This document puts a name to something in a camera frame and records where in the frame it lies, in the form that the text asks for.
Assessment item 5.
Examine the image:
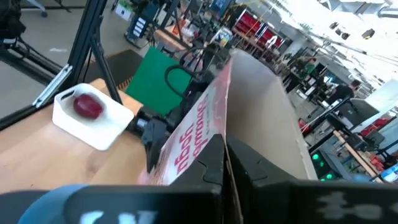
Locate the wooden workbench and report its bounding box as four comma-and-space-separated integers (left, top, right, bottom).
331, 129, 385, 184

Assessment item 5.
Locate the black aluminium rig frame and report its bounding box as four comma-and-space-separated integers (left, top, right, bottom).
0, 0, 124, 131

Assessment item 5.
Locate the red bell pepper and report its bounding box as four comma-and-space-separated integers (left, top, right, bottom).
73, 93, 104, 119

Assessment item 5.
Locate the green bag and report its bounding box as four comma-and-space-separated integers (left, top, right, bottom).
125, 46, 193, 116

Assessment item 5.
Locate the device with green lights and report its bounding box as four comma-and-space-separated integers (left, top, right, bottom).
310, 148, 338, 183

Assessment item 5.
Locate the silver frame bracket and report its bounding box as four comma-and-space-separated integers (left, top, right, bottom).
32, 63, 73, 109

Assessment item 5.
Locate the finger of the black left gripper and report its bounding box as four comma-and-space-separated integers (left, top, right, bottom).
143, 136, 165, 174

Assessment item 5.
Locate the pink cereal box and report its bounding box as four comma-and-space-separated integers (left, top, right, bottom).
138, 49, 318, 224

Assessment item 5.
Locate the shelf with red bins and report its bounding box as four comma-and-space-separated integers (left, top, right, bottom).
231, 11, 285, 52

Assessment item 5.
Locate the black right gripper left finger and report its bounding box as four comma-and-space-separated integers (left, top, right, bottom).
63, 133, 225, 224

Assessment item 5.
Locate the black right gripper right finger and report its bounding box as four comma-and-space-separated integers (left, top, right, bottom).
226, 136, 398, 224

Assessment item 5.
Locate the black tripod stand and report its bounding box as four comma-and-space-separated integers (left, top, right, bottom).
0, 0, 63, 77

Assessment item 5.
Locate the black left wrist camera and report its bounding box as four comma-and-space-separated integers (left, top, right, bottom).
126, 115, 150, 136

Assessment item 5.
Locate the person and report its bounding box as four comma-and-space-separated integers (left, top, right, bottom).
325, 79, 363, 106
300, 57, 318, 75

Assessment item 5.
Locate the white plastic bin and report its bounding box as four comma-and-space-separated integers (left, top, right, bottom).
52, 83, 135, 152

